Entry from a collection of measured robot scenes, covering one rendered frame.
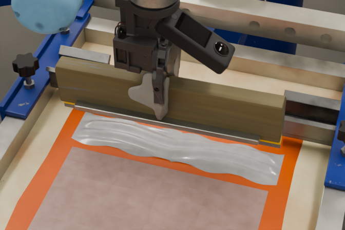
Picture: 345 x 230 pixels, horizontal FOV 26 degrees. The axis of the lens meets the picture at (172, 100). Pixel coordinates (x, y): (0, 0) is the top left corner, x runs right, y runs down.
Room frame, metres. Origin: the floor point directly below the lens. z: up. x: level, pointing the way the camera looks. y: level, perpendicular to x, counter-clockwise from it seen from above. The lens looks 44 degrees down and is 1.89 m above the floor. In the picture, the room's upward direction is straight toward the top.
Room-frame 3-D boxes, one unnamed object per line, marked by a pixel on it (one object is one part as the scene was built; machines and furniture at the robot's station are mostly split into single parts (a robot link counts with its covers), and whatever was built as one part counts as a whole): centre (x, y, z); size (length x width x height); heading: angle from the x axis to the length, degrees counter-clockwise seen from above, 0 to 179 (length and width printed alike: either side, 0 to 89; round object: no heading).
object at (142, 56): (0.84, 0.03, 1.23); 0.09 x 0.08 x 0.12; 73
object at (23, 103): (1.05, 0.23, 0.98); 0.30 x 0.05 x 0.07; 163
